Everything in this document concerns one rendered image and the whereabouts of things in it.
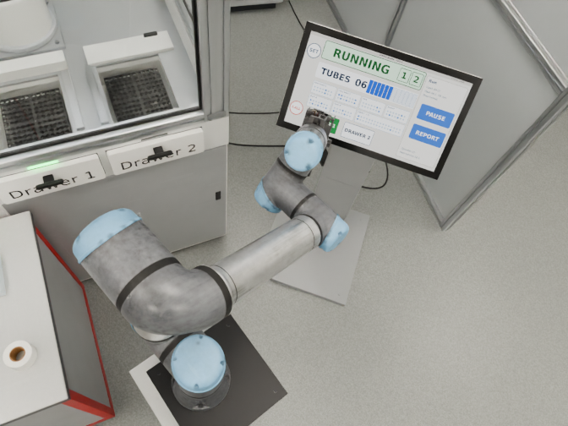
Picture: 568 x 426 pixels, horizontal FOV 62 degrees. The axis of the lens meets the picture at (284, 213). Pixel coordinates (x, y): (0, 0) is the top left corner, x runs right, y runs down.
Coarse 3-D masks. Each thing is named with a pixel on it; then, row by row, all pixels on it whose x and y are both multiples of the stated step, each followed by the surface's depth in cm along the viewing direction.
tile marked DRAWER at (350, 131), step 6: (348, 126) 140; (354, 126) 140; (360, 126) 140; (342, 132) 141; (348, 132) 141; (354, 132) 141; (360, 132) 140; (366, 132) 140; (372, 132) 140; (348, 138) 142; (354, 138) 141; (360, 138) 141; (366, 138) 141; (372, 138) 140; (366, 144) 141
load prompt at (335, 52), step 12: (324, 48) 134; (336, 48) 134; (348, 48) 133; (336, 60) 135; (348, 60) 134; (360, 60) 134; (372, 60) 133; (384, 60) 133; (372, 72) 134; (384, 72) 134; (396, 72) 133; (408, 72) 133; (420, 72) 132; (408, 84) 134; (420, 84) 133
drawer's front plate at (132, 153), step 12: (192, 132) 143; (144, 144) 140; (156, 144) 141; (168, 144) 143; (180, 144) 145; (192, 144) 148; (108, 156) 137; (120, 156) 139; (132, 156) 141; (144, 156) 144; (180, 156) 151; (120, 168) 144; (132, 168) 146
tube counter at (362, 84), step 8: (360, 80) 136; (368, 80) 135; (376, 80) 135; (352, 88) 137; (360, 88) 136; (368, 88) 136; (376, 88) 135; (384, 88) 135; (392, 88) 135; (400, 88) 134; (376, 96) 136; (384, 96) 136; (392, 96) 136; (400, 96) 135; (408, 96) 135; (416, 96) 134; (400, 104) 136; (408, 104) 135
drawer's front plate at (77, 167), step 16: (80, 160) 135; (96, 160) 136; (16, 176) 130; (32, 176) 131; (64, 176) 137; (80, 176) 140; (96, 176) 143; (0, 192) 132; (16, 192) 134; (32, 192) 137; (48, 192) 140
